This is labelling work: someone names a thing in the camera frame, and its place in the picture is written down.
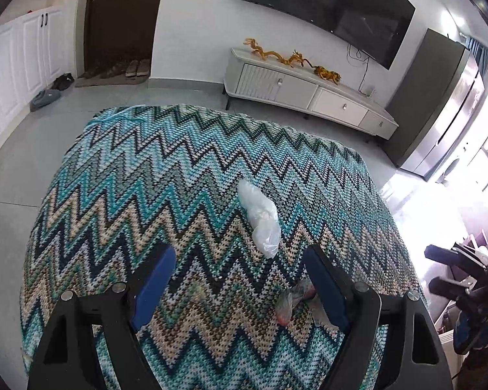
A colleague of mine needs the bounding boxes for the brown doormat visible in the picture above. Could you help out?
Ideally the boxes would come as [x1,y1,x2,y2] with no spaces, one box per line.
[74,71,151,88]

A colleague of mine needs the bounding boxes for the grey refrigerator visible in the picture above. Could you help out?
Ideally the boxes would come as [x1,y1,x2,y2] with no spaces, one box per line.
[384,28,472,167]

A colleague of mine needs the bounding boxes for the long golden dragon figurine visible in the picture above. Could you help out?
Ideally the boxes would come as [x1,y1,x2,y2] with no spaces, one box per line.
[244,38,286,65]

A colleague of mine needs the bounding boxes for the black television cable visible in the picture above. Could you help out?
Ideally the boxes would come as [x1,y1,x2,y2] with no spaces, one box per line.
[347,44,371,94]

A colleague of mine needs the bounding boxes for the white TV cabinet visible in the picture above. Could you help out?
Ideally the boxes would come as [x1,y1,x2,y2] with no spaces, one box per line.
[223,46,399,144]

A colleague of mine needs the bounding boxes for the black flat television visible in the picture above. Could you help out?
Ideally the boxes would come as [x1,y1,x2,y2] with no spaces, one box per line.
[233,0,416,70]

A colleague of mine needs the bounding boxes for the person's right hand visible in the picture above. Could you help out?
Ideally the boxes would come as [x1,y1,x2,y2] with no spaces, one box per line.
[453,308,488,355]

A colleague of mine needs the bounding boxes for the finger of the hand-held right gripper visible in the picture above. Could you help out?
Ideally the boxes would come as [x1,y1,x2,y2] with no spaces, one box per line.
[425,243,488,271]
[428,277,479,300]

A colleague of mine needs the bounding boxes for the crouching golden figurine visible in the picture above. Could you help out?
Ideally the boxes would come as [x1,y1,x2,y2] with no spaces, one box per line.
[313,66,343,85]

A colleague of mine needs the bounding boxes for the black shoes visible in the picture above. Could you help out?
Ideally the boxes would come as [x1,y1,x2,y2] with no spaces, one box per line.
[50,72,76,91]

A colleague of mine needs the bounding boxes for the stainless steel refrigerator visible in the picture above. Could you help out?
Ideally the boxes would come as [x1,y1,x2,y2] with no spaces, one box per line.
[399,51,487,178]

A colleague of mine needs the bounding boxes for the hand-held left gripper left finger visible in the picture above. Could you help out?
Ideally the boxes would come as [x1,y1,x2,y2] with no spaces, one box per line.
[28,246,176,390]

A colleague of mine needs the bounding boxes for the zigzag knitted blanket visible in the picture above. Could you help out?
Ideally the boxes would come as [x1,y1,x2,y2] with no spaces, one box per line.
[20,103,432,390]

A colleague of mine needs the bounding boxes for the blue curtain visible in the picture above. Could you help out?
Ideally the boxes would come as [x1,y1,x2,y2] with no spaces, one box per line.
[466,36,488,76]

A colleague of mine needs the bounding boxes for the dark brown door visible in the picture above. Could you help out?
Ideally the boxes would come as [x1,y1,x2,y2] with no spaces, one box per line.
[83,0,167,76]

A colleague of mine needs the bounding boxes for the brown shoes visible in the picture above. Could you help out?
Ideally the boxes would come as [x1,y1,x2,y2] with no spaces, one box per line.
[80,62,125,80]

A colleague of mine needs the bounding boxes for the grey slippers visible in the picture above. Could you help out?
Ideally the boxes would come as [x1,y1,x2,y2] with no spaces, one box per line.
[29,88,62,113]

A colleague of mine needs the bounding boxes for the white wall cabinets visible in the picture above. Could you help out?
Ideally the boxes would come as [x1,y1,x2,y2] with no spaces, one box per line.
[0,0,79,159]

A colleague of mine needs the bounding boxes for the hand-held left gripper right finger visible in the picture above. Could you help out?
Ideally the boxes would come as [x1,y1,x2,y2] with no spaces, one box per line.
[304,244,454,390]

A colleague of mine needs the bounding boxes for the clear wrapper with red print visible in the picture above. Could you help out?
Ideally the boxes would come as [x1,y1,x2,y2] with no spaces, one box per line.
[274,279,322,326]

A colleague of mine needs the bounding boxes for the clear plastic bag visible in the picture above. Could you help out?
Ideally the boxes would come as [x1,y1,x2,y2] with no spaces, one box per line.
[238,179,282,259]

